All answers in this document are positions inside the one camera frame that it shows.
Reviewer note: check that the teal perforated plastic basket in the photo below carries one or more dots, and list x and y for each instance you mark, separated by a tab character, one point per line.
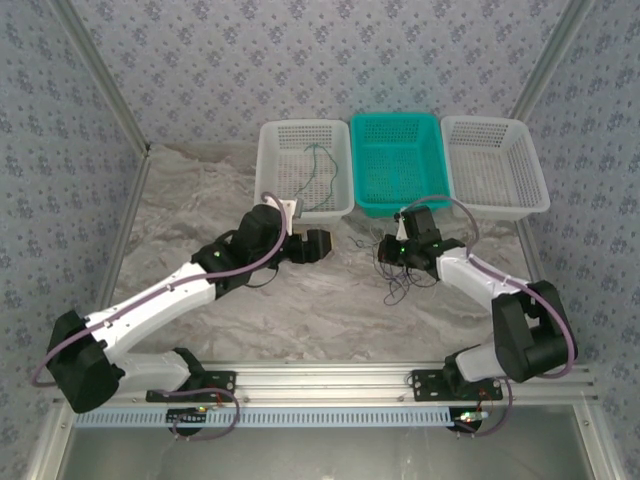
400	165

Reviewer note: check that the aluminium frame post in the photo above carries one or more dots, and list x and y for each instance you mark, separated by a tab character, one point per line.
100	75
550	55

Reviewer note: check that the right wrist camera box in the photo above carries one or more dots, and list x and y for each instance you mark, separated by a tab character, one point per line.
401	230

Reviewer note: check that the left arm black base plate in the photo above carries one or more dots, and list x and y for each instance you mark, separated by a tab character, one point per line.
220	377

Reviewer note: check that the grey metal shelf panel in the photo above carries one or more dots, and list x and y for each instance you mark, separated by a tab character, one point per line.
325	455

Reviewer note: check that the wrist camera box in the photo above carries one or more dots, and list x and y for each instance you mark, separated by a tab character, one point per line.
401	230
290	206

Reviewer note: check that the small LED circuit board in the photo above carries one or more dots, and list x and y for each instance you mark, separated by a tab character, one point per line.
195	411
472	416

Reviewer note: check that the white perforated plastic basket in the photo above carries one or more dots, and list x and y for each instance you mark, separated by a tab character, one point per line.
280	165
490	165

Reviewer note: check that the aluminium frame leg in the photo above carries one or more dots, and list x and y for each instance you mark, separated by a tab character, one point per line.
47	445
602	445

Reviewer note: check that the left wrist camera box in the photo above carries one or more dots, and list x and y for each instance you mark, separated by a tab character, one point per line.
290	206

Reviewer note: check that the aluminium mounting rail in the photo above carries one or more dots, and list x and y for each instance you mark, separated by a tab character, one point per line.
325	382

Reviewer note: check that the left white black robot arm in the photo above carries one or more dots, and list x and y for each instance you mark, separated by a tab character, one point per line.
150	305

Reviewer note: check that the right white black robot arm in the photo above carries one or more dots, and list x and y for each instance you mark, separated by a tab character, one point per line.
520	340

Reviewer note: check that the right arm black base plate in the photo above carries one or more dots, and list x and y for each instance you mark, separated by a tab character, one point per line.
425	387

